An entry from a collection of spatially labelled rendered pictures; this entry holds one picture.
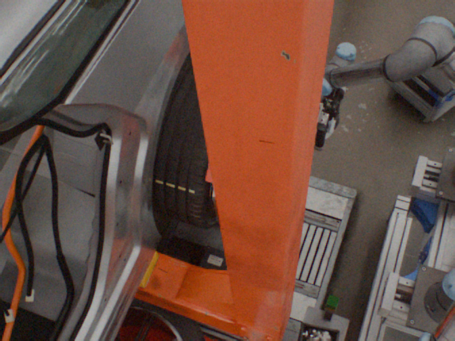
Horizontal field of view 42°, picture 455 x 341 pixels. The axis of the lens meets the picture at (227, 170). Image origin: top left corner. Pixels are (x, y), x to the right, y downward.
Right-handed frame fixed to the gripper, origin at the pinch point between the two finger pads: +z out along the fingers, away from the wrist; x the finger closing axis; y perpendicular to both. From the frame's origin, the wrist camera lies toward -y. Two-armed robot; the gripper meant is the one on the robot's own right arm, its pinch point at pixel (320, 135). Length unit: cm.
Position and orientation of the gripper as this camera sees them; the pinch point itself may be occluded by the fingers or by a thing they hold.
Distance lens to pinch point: 228.6
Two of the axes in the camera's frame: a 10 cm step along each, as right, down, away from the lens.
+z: -3.6, 8.3, -4.4
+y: -0.6, -4.9, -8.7
